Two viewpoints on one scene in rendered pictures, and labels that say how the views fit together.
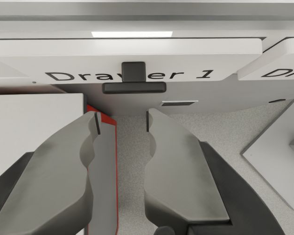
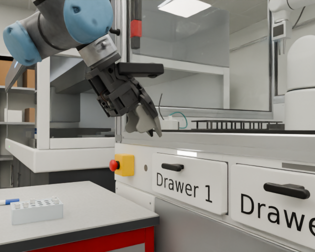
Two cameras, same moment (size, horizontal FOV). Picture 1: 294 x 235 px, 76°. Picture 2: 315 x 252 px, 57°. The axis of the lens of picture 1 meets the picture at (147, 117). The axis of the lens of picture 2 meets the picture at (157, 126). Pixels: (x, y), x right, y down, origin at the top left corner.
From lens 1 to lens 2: 70 cm
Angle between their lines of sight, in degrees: 91
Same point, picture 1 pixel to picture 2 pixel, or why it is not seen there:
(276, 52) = (233, 172)
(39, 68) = (157, 166)
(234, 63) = (214, 175)
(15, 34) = (162, 150)
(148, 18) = (189, 143)
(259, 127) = not seen: outside the picture
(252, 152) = not seen: outside the picture
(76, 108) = (147, 215)
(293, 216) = not seen: outside the picture
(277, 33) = (230, 159)
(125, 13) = (184, 138)
